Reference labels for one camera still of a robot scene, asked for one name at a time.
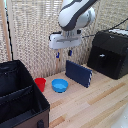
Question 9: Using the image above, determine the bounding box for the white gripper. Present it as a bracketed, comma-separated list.
[48, 29, 84, 60]

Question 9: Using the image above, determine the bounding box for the blue bowl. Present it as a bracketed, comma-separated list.
[51, 78, 69, 94]

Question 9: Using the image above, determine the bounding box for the red cup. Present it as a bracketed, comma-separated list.
[34, 77, 47, 93]

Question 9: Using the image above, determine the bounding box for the black fabric storage box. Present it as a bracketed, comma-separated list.
[0, 59, 51, 128]

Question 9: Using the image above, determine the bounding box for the dark blue book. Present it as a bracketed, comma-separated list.
[64, 59, 94, 89]

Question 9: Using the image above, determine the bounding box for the woven bamboo screen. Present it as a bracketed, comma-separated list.
[6, 0, 128, 80]

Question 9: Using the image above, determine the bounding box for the black case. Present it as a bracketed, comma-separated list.
[86, 29, 128, 80]

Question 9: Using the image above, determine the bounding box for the black cable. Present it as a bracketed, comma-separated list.
[81, 18, 128, 38]

